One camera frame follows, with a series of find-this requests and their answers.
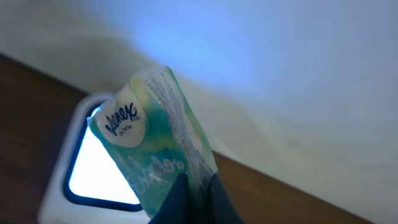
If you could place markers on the teal Kleenex tissue pack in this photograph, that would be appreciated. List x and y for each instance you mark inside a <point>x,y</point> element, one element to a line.
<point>151,133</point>

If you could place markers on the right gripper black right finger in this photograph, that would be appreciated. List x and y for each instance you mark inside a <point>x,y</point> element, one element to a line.
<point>220,208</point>

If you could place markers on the white barcode scanner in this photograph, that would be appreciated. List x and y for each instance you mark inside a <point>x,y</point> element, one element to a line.
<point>85,185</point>

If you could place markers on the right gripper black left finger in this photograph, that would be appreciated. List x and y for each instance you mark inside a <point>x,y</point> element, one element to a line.
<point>175,207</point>

